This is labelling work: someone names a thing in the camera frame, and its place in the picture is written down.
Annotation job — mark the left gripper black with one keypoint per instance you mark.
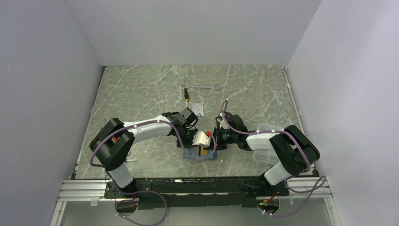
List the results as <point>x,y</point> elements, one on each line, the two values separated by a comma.
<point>189,144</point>

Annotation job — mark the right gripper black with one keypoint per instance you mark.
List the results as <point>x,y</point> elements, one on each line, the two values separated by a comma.
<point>217,133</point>

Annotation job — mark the blue leather card holder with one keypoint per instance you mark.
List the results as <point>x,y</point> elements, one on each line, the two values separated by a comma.
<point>194,153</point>

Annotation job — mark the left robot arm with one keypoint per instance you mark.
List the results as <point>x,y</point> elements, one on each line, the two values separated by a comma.
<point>113,143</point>

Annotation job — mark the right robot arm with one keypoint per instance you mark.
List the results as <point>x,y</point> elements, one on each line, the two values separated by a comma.
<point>295,152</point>

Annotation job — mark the silver credit card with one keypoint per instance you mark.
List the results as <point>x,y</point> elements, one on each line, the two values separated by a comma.
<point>198,109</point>

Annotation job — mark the clear plastic screw box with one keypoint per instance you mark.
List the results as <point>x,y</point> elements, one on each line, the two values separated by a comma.
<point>267,153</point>

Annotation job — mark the silver open-end wrench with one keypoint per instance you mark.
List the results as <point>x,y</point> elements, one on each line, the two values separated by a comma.
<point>192,86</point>

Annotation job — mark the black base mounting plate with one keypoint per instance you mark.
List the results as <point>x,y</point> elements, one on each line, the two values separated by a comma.
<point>242,191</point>

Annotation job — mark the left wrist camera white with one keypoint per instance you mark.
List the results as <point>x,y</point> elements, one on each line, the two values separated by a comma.
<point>201,139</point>

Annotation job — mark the aluminium frame rail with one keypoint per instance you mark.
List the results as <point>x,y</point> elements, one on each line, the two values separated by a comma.
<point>92,191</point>

